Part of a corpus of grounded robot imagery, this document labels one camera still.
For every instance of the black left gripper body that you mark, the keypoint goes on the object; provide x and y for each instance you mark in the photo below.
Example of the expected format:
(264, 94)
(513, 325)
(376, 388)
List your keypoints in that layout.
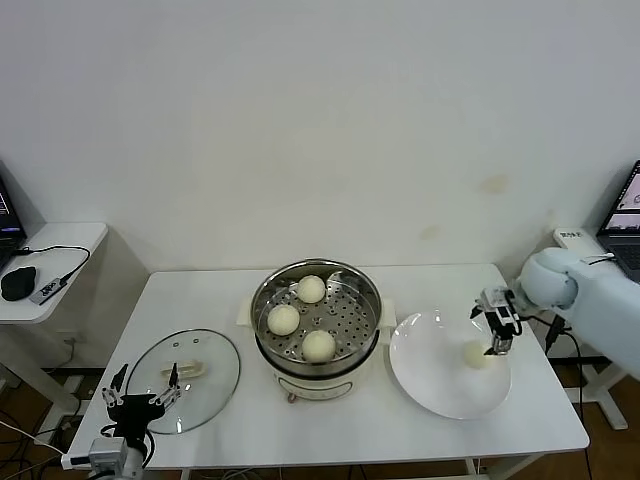
(131, 410)

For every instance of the white steamed baozi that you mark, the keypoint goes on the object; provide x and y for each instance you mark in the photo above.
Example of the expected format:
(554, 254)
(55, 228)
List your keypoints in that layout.
(311, 290)
(318, 346)
(284, 320)
(472, 356)

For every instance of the black computer mouse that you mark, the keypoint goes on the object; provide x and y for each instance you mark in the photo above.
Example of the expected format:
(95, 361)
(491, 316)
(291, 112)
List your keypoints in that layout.
(19, 282)

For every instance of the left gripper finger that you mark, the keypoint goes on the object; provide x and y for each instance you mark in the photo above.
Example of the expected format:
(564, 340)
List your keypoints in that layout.
(111, 396)
(167, 396)

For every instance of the round glass lid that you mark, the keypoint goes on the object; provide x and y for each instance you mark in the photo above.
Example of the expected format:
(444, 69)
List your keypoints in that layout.
(210, 360)

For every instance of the stainless steel steamer basket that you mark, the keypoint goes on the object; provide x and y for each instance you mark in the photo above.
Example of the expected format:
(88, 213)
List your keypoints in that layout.
(345, 325)

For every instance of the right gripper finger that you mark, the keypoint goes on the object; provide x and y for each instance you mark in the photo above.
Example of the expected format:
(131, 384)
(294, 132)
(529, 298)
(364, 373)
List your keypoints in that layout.
(475, 311)
(497, 346)

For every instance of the grey USB hub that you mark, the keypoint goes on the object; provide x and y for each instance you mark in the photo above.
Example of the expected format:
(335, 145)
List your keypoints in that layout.
(47, 290)

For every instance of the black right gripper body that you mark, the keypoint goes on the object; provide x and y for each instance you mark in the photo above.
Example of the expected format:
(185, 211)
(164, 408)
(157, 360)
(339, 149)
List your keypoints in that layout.
(504, 331)

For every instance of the cream electric cooker base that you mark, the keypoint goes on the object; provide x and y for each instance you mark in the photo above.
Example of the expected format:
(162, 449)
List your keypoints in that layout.
(325, 382)

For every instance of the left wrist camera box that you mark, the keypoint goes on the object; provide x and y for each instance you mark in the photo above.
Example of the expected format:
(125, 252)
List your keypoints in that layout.
(107, 452)

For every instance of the laptop with bright screen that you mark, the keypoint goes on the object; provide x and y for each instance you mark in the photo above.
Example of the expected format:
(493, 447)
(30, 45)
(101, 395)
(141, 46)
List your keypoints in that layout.
(622, 210)

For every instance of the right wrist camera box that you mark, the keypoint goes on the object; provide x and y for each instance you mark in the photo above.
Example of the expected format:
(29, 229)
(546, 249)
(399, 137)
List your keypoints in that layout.
(497, 302)

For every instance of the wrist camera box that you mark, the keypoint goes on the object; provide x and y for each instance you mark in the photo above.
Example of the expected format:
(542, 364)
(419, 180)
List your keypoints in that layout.
(497, 302)
(107, 452)

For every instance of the white side table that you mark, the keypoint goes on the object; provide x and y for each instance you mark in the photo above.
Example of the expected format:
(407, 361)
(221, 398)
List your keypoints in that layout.
(75, 235)
(567, 245)

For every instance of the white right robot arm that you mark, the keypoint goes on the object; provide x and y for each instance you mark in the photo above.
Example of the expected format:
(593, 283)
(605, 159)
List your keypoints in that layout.
(600, 310)

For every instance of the white round plate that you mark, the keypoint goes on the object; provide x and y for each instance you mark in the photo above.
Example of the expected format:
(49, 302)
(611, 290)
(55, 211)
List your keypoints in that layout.
(425, 370)

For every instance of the laptop with dark screen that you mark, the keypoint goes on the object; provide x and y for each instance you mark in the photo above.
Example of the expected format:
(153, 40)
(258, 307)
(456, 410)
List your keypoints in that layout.
(7, 215)

